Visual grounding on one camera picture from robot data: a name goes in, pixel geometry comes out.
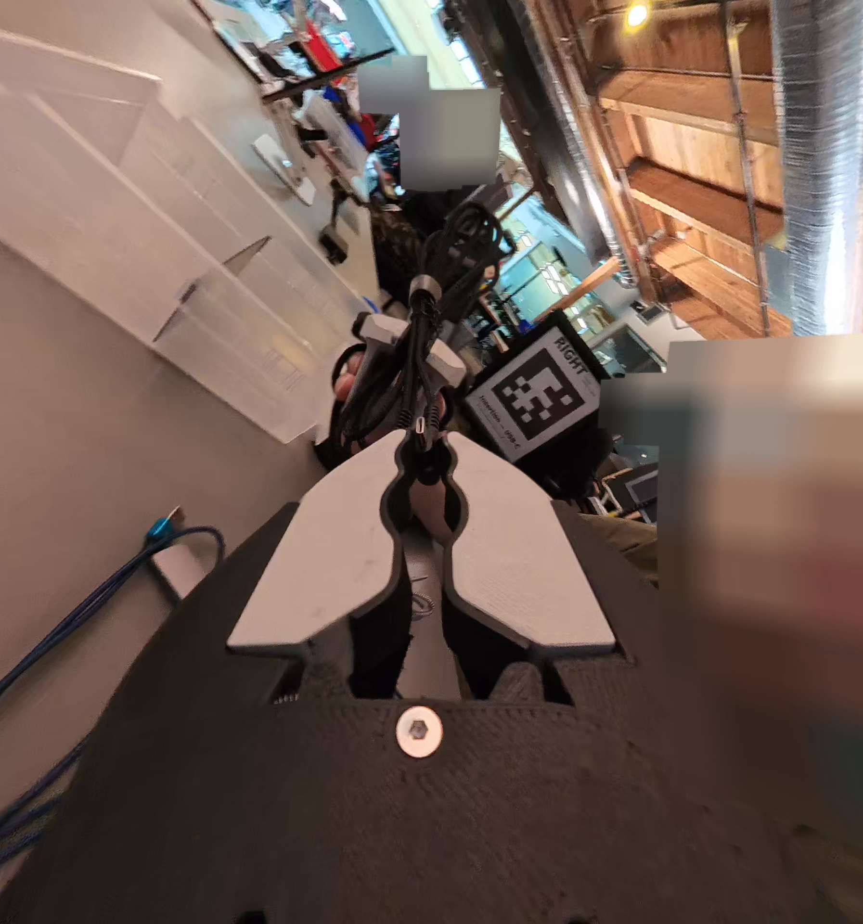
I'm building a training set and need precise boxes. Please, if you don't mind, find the silver spiral air duct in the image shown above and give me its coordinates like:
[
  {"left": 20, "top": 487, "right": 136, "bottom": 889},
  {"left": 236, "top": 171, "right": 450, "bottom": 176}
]
[
  {"left": 771, "top": 0, "right": 863, "bottom": 337},
  {"left": 485, "top": 0, "right": 645, "bottom": 290}
]

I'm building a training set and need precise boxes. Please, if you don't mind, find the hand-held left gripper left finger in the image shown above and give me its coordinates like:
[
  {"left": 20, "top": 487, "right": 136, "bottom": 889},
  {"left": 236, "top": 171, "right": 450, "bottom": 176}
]
[{"left": 227, "top": 431, "right": 412, "bottom": 697}]

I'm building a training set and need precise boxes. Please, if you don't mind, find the person's right hand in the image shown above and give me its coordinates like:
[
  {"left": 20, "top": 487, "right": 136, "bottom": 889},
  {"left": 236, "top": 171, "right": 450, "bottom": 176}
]
[{"left": 334, "top": 350, "right": 463, "bottom": 544}]

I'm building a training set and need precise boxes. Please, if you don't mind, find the black usb cable bundle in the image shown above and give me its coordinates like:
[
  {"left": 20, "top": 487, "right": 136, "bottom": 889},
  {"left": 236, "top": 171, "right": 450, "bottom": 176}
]
[{"left": 329, "top": 202, "right": 508, "bottom": 481}]

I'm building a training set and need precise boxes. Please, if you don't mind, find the white flat device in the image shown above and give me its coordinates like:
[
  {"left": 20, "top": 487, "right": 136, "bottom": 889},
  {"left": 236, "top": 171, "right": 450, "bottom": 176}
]
[{"left": 251, "top": 133, "right": 318, "bottom": 208}]

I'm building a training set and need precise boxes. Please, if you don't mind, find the clear acrylic organizer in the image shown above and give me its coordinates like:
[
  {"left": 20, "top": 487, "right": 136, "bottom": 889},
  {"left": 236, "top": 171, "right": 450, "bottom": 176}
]
[{"left": 0, "top": 22, "right": 378, "bottom": 445}]

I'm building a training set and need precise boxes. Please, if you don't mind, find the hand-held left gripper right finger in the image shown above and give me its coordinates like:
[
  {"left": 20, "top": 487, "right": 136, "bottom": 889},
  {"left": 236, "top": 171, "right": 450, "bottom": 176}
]
[{"left": 440, "top": 431, "right": 617, "bottom": 697}]

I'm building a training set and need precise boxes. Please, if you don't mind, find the black fiducial tag card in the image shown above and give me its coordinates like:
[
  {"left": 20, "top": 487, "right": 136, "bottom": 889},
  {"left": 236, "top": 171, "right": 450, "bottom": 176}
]
[{"left": 464, "top": 310, "right": 607, "bottom": 464}]

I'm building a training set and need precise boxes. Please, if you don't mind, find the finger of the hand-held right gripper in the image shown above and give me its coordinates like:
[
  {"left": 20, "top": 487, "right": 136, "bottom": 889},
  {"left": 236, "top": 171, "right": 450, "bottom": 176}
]
[
  {"left": 425, "top": 338, "right": 468, "bottom": 388},
  {"left": 350, "top": 312, "right": 412, "bottom": 349}
]

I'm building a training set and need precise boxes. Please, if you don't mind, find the blue braided usb cable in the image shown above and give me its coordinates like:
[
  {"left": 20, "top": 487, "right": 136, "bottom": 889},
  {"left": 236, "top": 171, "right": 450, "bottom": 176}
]
[{"left": 0, "top": 505, "right": 228, "bottom": 878}]

